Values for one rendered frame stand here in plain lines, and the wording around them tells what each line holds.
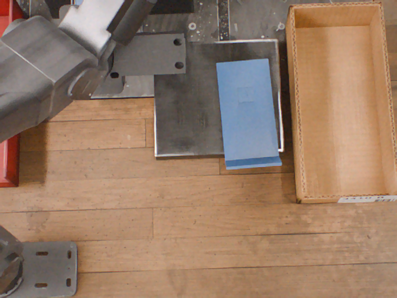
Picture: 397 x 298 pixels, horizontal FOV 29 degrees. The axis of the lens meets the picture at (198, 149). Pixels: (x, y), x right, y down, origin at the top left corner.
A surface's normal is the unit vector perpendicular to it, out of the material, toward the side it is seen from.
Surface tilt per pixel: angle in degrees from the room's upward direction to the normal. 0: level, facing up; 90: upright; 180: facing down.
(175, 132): 0
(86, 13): 24
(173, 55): 31
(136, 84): 0
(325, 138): 0
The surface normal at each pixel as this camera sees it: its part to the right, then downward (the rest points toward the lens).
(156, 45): 0.02, 0.27
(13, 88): 0.25, -0.56
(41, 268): -0.03, -0.25
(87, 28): -0.27, 0.07
